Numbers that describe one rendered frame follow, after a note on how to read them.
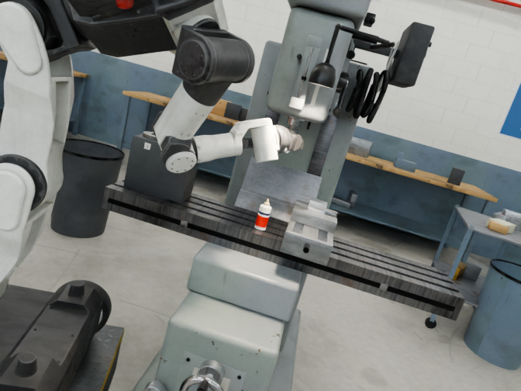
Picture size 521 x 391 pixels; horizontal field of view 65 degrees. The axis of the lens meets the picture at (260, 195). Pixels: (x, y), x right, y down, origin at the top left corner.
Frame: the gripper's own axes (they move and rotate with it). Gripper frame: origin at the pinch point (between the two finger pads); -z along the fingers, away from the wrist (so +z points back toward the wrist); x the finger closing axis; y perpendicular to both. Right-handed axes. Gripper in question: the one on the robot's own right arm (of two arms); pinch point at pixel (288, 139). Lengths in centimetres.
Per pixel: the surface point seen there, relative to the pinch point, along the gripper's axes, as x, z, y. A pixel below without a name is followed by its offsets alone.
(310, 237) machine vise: -20.1, 14.9, 24.8
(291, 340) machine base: -14, -55, 102
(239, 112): 178, -336, 21
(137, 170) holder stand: 45, 17, 25
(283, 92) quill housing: 2.8, 10.1, -14.1
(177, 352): 0, 43, 61
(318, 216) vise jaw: -18.3, 3.8, 20.7
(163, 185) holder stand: 35.3, 13.8, 27.5
